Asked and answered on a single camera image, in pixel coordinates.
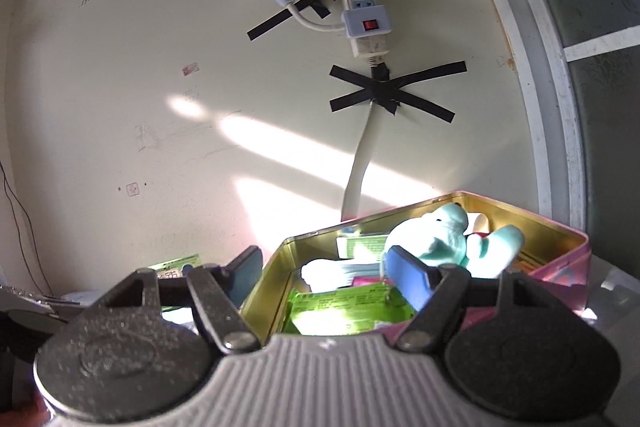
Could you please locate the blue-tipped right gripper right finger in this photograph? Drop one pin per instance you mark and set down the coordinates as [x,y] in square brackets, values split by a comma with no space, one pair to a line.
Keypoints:
[436,293]

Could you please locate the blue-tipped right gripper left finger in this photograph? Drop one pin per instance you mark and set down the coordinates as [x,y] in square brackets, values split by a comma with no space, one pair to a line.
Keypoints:
[218,292]

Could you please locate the green medicine box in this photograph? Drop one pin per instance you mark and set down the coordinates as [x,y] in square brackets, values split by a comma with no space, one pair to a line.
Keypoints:
[175,268]

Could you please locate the teal plush elephant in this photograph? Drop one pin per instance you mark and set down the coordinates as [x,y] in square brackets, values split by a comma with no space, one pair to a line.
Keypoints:
[444,237]

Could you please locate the green packet in tin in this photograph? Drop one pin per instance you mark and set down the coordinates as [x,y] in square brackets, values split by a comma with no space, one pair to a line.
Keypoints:
[346,311]

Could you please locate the white striped pack in tin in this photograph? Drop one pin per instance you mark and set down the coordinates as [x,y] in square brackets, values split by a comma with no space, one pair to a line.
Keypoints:
[322,275]

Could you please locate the white power strip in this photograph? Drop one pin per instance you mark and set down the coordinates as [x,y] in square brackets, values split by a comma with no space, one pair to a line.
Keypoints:
[367,26]

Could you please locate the white window frame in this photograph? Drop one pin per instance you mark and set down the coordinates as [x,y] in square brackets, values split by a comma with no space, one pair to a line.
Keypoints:
[541,62]

